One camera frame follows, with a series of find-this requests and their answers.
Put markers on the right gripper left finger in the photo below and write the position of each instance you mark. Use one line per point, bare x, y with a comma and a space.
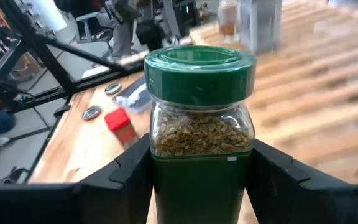
73, 202

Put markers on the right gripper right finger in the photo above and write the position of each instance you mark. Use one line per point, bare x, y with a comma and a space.
306, 202

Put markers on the red-lid paprika tin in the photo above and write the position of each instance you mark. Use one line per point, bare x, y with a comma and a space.
118, 121

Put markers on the green-lid herb jar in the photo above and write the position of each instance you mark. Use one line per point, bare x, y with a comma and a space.
199, 81

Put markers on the small cork-lid glass jar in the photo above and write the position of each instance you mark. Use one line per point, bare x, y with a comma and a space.
227, 21

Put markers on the wooden slatted shelf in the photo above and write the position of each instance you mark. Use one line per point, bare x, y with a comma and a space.
315, 87

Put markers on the silver tin lower left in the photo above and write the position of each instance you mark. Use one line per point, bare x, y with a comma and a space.
112, 88

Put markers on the blue Yellowstone book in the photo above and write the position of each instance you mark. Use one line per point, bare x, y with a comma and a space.
134, 96

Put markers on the grey office chair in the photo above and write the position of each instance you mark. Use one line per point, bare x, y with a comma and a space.
89, 28

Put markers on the black computer tower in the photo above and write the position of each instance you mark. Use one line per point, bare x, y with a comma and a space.
149, 34

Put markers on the white pillar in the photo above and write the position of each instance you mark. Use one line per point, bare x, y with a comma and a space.
50, 14

